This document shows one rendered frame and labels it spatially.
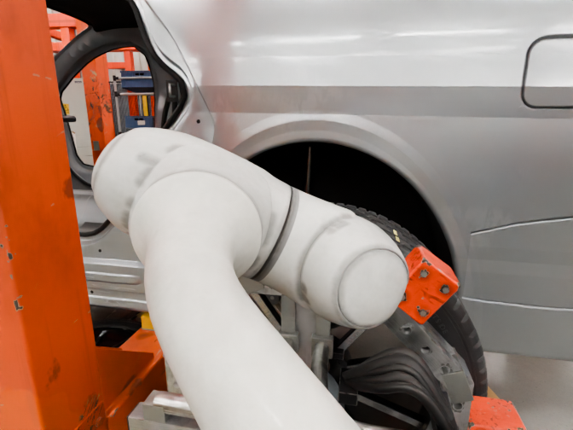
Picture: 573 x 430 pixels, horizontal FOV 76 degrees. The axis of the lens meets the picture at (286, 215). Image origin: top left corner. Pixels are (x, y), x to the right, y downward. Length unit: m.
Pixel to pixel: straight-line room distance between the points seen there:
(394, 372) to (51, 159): 0.68
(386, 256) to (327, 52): 0.75
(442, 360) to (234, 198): 0.48
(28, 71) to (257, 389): 0.71
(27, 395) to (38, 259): 0.25
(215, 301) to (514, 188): 0.93
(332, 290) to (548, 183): 0.84
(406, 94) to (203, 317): 0.86
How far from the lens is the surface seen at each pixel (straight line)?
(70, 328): 0.89
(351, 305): 0.31
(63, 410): 0.94
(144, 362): 1.20
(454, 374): 0.68
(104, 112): 4.09
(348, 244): 0.31
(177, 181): 0.28
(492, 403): 0.80
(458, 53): 1.01
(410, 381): 0.54
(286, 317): 0.63
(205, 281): 0.20
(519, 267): 1.12
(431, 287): 0.60
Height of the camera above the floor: 1.36
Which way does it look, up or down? 14 degrees down
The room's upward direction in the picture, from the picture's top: straight up
